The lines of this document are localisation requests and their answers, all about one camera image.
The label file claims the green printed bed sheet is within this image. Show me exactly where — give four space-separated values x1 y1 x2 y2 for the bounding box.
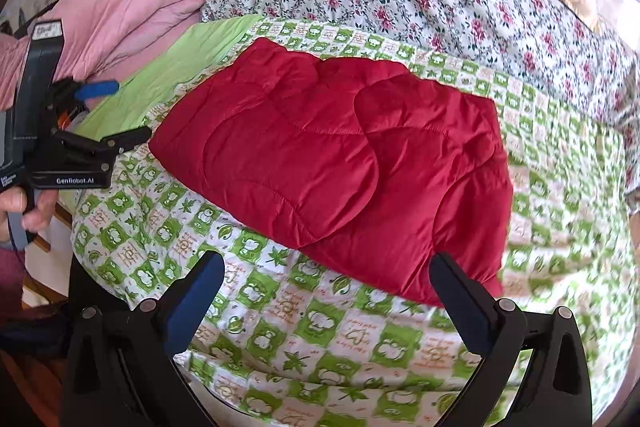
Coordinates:
70 14 632 427

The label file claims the pink quilt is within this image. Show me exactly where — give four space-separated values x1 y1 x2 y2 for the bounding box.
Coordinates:
0 0 206 110

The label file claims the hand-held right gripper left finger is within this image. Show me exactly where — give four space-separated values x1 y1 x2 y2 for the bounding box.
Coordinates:
62 251 226 427

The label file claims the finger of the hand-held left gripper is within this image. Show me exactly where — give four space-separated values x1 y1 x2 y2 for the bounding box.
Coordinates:
74 79 121 102
97 126 152 150

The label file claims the person's left hand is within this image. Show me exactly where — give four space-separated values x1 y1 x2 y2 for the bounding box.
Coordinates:
0 184 58 233

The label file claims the red padded jacket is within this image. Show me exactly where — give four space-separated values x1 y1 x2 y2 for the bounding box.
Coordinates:
148 37 516 308

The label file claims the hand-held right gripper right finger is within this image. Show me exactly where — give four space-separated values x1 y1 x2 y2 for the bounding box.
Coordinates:
430 252 593 427

